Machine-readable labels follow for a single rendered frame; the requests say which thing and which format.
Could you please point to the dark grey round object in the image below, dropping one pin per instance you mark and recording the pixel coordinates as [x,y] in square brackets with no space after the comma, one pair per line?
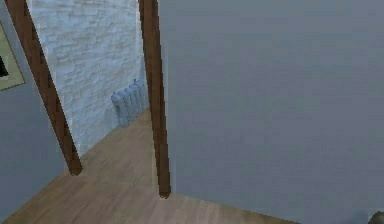
[377,218]

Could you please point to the framed wall picture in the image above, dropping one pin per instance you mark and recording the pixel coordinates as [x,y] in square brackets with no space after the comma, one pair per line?
[6,68]

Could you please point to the grey ribbed radiator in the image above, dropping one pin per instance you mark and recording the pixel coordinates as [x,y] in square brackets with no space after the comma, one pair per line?
[129,101]

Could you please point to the brown wooden door frame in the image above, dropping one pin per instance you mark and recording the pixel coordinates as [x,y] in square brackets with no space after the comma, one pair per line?
[156,100]

